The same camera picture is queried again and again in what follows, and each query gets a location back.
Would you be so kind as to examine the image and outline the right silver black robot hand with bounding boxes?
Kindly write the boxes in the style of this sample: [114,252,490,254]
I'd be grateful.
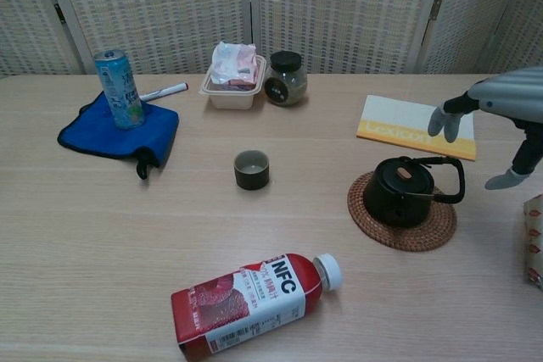
[427,65,543,191]

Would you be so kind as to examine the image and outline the black teapot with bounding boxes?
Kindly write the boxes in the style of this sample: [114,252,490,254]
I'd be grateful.
[363,155,467,229]

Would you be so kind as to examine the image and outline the small dark tea cup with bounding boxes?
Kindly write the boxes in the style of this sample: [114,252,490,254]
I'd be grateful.
[233,149,272,191]

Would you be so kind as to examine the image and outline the white yellow Lexicon book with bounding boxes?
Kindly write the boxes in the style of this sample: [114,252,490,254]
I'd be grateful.
[355,94,478,163]

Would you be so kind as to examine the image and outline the gold red-patterned snack bag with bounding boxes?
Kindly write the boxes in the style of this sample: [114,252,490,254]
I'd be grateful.
[522,193,543,293]

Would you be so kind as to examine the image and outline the round woven rattan coaster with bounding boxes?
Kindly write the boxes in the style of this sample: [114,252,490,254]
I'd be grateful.
[347,170,458,253]

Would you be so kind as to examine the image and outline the glass jar black lid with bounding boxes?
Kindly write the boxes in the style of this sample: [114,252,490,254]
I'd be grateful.
[263,50,308,108]

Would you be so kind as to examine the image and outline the pink white snack packet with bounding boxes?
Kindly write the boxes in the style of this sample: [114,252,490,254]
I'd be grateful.
[210,41,259,91]

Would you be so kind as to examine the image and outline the beige plastic food tray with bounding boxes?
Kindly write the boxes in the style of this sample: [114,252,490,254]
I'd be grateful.
[199,54,268,111]

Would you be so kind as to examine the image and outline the red NFC juice bottle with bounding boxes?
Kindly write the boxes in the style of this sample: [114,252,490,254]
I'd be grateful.
[171,252,344,362]

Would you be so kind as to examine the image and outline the white marker pen red cap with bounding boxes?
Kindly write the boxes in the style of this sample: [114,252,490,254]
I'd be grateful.
[138,81,190,103]

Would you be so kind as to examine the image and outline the woven folding screen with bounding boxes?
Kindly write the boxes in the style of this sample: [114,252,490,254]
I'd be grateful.
[0,0,543,79]

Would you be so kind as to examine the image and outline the light blue drink can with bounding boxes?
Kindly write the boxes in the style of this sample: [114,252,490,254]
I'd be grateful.
[92,48,145,131]

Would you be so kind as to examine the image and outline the blue microfibre cloth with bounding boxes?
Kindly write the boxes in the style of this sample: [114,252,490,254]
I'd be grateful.
[57,90,181,181]

